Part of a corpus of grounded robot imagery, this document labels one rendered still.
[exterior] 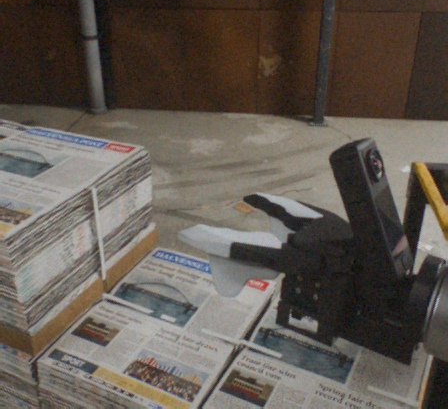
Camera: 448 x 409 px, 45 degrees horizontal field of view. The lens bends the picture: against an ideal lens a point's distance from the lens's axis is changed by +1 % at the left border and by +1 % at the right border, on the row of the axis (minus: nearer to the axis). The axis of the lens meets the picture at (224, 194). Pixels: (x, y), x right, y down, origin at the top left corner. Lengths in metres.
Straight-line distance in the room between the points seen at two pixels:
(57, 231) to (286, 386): 0.44
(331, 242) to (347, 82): 3.93
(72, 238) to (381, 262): 0.63
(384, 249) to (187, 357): 0.57
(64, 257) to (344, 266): 0.61
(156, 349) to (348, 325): 0.53
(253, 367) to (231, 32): 3.55
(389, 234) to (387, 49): 3.92
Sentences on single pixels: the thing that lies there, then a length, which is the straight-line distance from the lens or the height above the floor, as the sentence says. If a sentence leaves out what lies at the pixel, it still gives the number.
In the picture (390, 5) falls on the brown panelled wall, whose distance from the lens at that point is 4.27.
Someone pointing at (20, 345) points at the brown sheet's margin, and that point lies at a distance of 0.98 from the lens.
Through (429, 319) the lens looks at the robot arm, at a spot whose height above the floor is 1.23.
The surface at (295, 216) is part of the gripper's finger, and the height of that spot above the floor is 1.24.
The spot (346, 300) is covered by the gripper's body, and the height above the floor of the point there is 1.20.
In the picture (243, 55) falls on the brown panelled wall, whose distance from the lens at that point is 4.30.
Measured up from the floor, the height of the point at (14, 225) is 1.07.
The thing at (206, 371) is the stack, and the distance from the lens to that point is 0.92.
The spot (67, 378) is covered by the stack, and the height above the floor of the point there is 0.82.
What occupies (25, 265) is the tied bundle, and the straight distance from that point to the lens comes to 0.89.
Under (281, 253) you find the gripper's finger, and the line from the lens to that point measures 0.43.
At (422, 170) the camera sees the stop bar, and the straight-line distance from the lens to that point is 1.65.
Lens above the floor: 1.49
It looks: 28 degrees down
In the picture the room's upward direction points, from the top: straight up
